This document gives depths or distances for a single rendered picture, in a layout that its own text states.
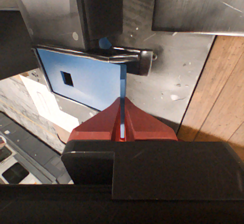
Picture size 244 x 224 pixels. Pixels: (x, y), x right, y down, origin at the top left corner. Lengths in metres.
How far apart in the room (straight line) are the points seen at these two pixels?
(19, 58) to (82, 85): 0.25
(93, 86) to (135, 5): 0.12
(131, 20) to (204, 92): 0.15
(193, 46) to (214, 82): 0.05
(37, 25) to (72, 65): 0.07
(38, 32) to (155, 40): 0.15
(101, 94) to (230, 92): 0.17
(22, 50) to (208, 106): 0.41
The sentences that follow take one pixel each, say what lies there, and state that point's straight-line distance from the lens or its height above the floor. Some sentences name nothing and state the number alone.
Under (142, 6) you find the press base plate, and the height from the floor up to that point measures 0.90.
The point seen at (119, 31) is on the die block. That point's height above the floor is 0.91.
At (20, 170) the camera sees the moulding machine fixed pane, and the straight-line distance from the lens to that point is 5.88.
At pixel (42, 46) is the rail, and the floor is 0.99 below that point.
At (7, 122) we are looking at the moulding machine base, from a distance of 7.86.
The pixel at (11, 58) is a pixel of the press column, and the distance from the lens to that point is 0.40.
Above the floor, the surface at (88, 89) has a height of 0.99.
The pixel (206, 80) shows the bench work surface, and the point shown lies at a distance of 0.20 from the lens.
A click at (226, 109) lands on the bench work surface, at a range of 0.23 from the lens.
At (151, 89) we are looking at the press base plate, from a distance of 0.22.
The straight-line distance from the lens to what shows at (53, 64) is 0.20.
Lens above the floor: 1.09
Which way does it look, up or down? 44 degrees down
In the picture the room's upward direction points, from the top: 136 degrees counter-clockwise
